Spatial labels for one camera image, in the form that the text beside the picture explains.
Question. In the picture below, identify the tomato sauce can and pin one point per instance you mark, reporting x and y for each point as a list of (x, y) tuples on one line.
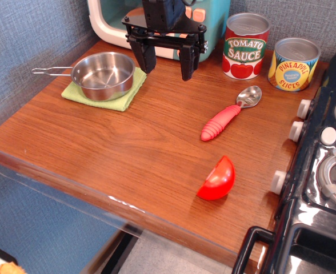
[(244, 45)]

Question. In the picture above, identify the small stainless steel pot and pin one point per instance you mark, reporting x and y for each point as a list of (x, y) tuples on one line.
[(101, 77)]

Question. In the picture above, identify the white stove knob middle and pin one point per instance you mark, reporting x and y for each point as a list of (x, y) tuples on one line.
[(295, 131)]

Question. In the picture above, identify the white stove knob upper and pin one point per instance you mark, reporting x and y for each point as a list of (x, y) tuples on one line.
[(303, 108)]

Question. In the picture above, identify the green folded rag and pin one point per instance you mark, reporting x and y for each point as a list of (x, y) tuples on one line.
[(74, 93)]

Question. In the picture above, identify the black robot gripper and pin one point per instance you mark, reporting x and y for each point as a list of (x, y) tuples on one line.
[(165, 24)]

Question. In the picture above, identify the red handled metal spoon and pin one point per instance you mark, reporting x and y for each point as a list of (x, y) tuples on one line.
[(249, 97)]

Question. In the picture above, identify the red plastic half tomato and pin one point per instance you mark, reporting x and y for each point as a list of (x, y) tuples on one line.
[(219, 182)]

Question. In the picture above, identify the white stove knob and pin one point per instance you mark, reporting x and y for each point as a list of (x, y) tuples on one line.
[(295, 131), (278, 181), (303, 108)]

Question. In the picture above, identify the pineapple slices can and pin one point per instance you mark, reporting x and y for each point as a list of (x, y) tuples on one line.
[(293, 64)]

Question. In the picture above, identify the toy microwave oven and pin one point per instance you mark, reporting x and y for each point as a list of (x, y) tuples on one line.
[(106, 20)]

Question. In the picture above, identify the white stove knob lower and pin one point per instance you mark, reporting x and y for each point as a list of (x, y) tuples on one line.
[(278, 181)]

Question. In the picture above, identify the black toy stove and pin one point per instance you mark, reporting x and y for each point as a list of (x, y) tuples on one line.
[(304, 237)]

